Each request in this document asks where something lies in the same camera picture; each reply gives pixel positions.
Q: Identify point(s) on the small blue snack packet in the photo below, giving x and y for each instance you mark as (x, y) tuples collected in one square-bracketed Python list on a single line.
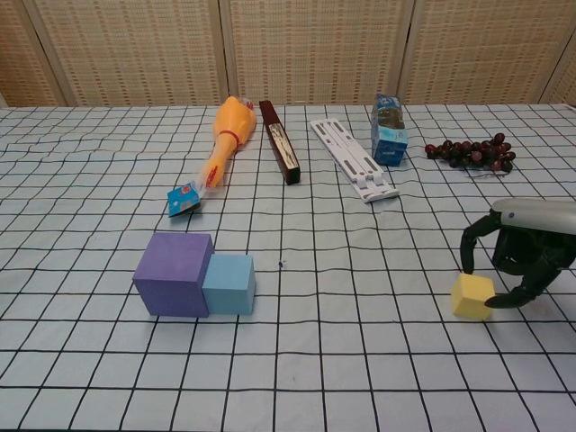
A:
[(182, 200)]

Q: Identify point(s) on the light blue checkered tablecloth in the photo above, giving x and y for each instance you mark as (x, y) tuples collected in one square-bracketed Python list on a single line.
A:
[(112, 360)]

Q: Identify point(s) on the white folding laptop stand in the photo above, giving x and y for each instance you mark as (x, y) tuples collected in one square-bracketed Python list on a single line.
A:
[(351, 157)]

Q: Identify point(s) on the blue cookie box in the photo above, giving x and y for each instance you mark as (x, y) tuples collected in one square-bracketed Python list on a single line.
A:
[(389, 135)]

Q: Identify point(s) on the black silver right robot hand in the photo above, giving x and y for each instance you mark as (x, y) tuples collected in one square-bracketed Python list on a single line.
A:
[(540, 216)]

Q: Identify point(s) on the orange rubber chicken toy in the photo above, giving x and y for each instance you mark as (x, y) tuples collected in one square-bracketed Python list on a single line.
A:
[(234, 123)]

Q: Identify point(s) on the small yellow foam cube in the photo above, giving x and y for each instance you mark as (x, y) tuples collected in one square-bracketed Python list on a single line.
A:
[(470, 297)]

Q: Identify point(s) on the dark red grape bunch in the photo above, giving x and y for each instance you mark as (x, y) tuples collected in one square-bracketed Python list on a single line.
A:
[(477, 150)]

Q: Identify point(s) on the beige woven folding screen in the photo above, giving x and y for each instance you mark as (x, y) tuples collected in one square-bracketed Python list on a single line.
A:
[(135, 49)]

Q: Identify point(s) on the long dark red box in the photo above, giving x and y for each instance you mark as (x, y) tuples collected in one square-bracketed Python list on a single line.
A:
[(281, 144)]

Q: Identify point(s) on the light blue foam cube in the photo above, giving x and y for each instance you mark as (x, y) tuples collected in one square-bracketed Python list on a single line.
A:
[(227, 285)]

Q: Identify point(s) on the large purple foam cube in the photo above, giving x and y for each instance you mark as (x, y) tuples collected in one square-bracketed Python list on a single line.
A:
[(171, 279)]

